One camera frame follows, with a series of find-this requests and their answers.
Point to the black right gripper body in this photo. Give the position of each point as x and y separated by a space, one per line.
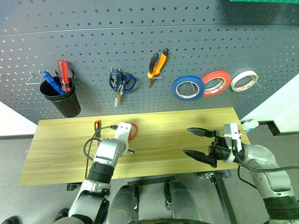
219 151

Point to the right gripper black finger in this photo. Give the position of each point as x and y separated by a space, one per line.
201 132
203 158

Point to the blue tape roll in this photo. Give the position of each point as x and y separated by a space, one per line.
175 87

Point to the orange and black pliers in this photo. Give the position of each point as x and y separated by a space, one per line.
161 63

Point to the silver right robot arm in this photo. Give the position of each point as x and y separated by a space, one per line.
259 156

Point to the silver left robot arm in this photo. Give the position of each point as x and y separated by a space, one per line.
107 149

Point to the white and blue object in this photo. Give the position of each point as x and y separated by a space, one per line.
250 124

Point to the dark rounded grey shape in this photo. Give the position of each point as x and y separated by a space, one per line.
184 200
123 203

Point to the red tape roll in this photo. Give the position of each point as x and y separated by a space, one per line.
215 75

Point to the silver pliers hook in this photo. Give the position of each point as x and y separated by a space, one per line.
160 75

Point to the white tape roll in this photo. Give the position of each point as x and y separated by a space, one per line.
243 74

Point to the silver white-tape hook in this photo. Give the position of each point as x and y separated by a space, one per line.
258 83

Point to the silver scissors hook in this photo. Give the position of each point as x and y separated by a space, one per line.
112 69

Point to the grey perforated pegboard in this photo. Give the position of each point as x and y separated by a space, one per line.
140 35

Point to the black plastic cup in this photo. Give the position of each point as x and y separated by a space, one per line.
67 105

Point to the green cutting mat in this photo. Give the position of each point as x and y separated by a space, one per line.
264 1

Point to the black shoe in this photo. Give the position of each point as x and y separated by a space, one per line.
9 220
61 214

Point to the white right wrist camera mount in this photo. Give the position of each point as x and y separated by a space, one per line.
232 133

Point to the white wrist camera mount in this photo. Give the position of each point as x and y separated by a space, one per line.
122 131
232 133

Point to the black metal table frame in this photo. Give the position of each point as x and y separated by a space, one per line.
222 193

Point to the black metal side frame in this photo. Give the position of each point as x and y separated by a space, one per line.
275 128

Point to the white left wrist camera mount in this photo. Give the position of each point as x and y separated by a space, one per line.
122 131

